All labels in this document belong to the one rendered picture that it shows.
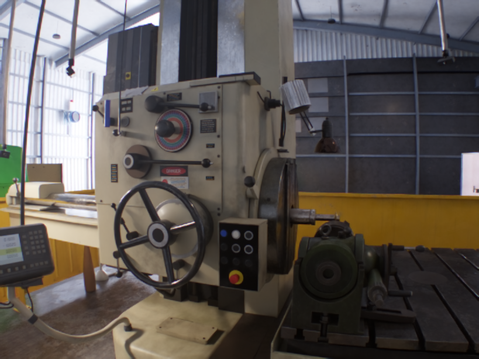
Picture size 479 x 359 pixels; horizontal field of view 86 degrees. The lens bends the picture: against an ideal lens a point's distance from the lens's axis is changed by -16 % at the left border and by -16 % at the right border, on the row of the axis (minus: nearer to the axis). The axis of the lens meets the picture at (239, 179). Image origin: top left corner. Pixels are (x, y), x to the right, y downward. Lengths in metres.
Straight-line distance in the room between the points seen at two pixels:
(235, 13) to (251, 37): 0.21
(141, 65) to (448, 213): 3.30
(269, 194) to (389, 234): 2.51
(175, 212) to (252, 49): 1.17
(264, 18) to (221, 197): 1.22
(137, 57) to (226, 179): 1.46
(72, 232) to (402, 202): 3.14
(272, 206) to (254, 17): 1.24
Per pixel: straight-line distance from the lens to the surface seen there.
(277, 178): 1.26
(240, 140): 1.13
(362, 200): 3.50
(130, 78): 2.35
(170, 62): 2.16
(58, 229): 2.30
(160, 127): 1.18
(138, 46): 2.39
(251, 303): 1.99
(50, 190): 2.47
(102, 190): 1.51
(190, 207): 0.95
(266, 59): 1.88
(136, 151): 1.34
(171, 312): 2.09
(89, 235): 2.06
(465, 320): 1.31
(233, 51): 1.96
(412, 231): 3.62
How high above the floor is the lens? 1.55
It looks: 3 degrees down
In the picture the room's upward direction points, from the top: straight up
